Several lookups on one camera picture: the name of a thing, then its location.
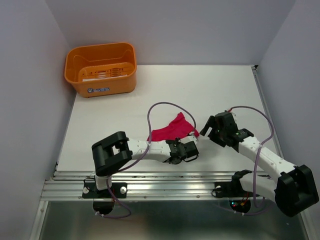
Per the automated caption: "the aluminium rail frame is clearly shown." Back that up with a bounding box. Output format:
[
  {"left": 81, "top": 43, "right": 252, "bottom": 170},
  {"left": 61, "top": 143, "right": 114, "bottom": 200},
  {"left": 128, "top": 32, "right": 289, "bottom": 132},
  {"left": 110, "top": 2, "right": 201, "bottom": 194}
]
[{"left": 30, "top": 65, "right": 319, "bottom": 240}]

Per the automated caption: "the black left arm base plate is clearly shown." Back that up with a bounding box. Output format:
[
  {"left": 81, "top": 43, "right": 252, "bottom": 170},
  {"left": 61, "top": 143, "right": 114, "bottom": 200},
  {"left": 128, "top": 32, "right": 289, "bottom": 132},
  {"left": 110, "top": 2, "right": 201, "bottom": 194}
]
[{"left": 81, "top": 182, "right": 128, "bottom": 199}]

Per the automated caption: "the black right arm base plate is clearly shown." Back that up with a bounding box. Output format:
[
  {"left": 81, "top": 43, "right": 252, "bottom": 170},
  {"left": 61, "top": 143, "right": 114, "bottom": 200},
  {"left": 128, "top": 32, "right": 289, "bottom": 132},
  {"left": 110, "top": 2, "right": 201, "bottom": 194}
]
[{"left": 211, "top": 180, "right": 248, "bottom": 198}]

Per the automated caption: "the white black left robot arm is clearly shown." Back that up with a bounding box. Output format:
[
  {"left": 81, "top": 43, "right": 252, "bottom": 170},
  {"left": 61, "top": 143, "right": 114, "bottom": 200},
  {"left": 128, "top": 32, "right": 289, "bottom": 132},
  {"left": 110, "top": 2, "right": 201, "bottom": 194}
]
[{"left": 91, "top": 131, "right": 199, "bottom": 197}]

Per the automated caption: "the red t-shirt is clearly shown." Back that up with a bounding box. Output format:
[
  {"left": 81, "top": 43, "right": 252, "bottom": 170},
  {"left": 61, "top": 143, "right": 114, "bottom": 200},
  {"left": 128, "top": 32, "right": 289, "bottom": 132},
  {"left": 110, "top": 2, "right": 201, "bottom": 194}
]
[{"left": 151, "top": 112, "right": 200, "bottom": 142}]

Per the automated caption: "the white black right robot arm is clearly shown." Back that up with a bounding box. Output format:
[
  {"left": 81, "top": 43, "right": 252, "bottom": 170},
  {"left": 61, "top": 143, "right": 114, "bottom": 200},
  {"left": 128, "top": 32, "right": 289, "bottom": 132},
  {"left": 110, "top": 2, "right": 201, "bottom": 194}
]
[{"left": 200, "top": 111, "right": 320, "bottom": 217}]

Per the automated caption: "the orange plastic basket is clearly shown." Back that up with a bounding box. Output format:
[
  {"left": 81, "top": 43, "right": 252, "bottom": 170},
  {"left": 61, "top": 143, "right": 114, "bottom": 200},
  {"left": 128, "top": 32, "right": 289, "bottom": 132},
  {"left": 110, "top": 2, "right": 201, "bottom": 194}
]
[{"left": 64, "top": 42, "right": 137, "bottom": 98}]

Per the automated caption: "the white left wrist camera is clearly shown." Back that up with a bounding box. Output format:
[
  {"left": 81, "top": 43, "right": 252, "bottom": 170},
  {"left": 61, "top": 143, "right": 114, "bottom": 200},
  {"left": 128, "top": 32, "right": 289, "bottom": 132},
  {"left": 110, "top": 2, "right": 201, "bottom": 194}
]
[{"left": 179, "top": 132, "right": 198, "bottom": 145}]

